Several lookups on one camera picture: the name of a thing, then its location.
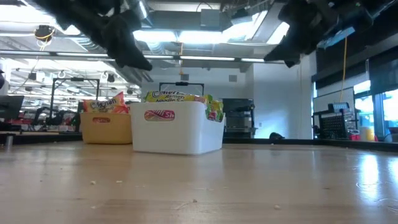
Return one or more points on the black workstation frame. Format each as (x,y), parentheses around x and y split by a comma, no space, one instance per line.
(74,80)

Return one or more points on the white plastic bin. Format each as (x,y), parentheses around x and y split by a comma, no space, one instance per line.
(177,137)

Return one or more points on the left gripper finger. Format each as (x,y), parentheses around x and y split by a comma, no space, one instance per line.
(127,46)

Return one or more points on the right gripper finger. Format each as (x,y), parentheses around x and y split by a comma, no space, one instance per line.
(289,54)

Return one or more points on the dark metal cabinet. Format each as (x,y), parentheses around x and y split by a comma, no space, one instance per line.
(239,118)

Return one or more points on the black perforated cart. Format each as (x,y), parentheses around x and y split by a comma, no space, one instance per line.
(334,124)

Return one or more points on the black dome object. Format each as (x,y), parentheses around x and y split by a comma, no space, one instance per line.
(276,136)

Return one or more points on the yellow canister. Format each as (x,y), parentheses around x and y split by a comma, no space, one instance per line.
(368,133)

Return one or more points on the yellow plastic bin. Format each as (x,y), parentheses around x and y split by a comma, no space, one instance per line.
(105,133)

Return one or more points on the green pink ramen packet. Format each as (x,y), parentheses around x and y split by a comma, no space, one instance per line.
(214,110)
(174,97)

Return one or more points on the black monitor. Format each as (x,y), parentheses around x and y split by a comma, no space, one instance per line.
(11,105)

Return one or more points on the orange chicken ramen packet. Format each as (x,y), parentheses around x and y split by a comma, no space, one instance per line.
(104,105)

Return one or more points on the black aluminium table frame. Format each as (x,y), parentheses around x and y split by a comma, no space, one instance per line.
(280,141)

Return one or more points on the ceiling light bar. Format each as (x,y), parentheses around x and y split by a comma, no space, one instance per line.
(62,55)

